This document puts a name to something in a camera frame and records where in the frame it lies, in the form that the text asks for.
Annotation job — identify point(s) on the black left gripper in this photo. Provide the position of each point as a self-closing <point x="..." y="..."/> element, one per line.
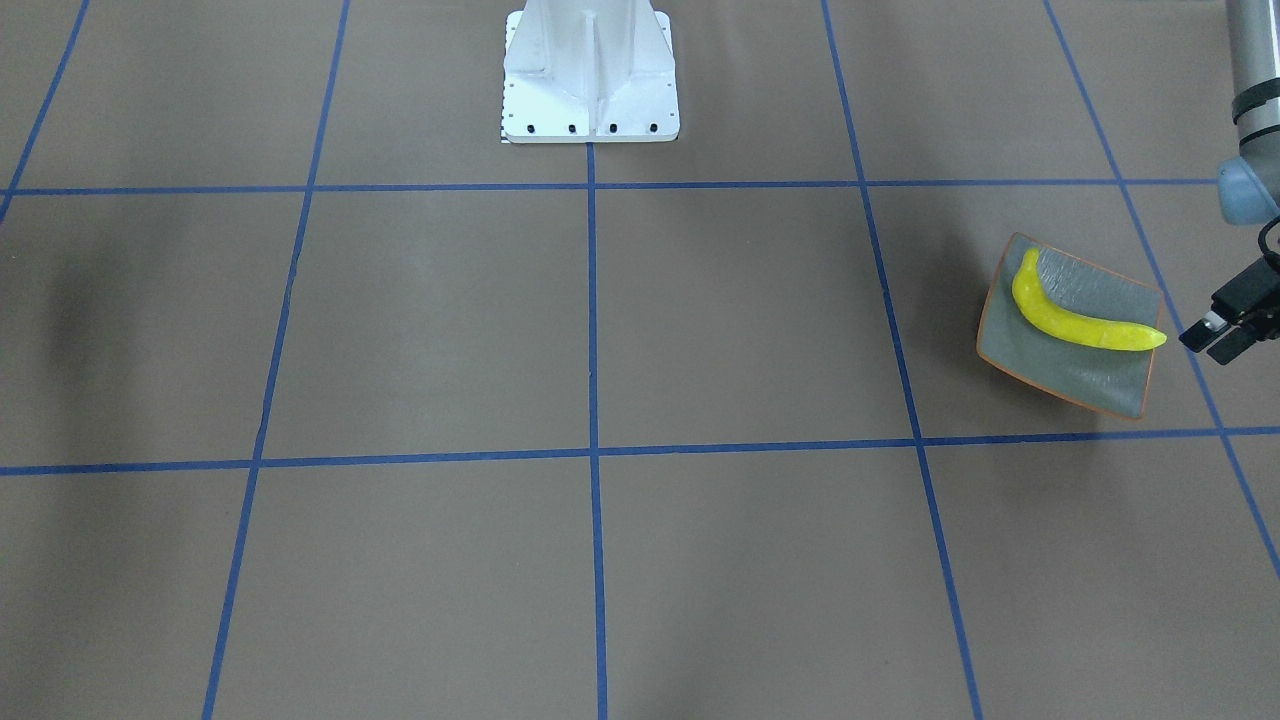
<point x="1243" y="291"/>

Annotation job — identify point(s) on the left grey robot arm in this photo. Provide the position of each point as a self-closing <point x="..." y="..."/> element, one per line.
<point x="1248" y="183"/>

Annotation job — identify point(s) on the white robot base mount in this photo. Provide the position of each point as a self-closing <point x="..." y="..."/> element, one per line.
<point x="589" y="72"/>

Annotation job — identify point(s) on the grey square plate orange rim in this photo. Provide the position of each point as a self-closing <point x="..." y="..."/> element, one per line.
<point x="1107" y="382"/>

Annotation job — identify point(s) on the bright yellow-green banana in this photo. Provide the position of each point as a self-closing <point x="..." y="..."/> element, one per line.
<point x="1050" y="318"/>

